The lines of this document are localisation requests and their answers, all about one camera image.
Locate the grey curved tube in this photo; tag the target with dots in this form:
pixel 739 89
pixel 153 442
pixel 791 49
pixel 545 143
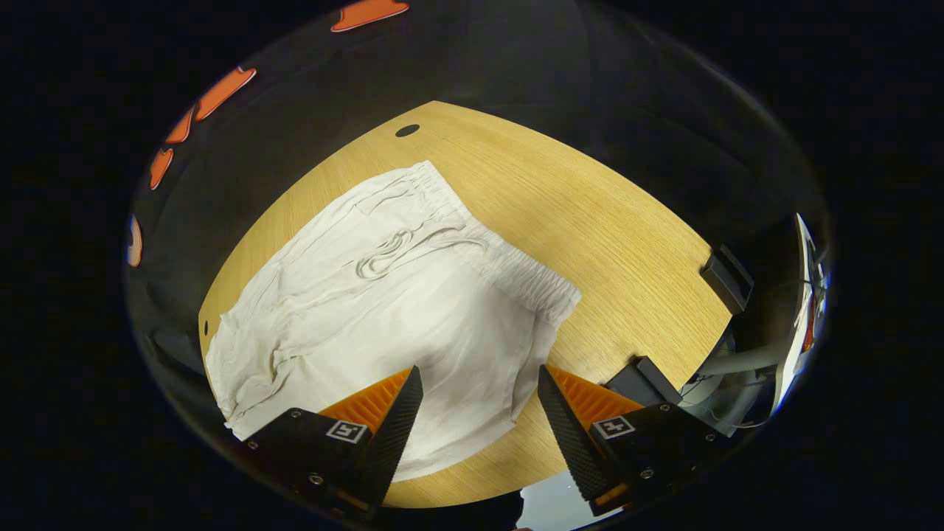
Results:
pixel 737 361

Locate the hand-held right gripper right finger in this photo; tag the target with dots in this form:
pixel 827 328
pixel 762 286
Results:
pixel 571 442

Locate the white board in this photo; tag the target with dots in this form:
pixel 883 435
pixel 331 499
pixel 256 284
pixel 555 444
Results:
pixel 800 324

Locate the white jeans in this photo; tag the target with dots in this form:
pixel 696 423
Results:
pixel 413 317

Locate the black table clamp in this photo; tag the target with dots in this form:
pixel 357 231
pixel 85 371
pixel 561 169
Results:
pixel 641 383
pixel 726 284

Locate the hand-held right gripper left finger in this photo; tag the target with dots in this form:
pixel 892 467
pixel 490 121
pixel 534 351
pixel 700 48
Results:
pixel 394 435

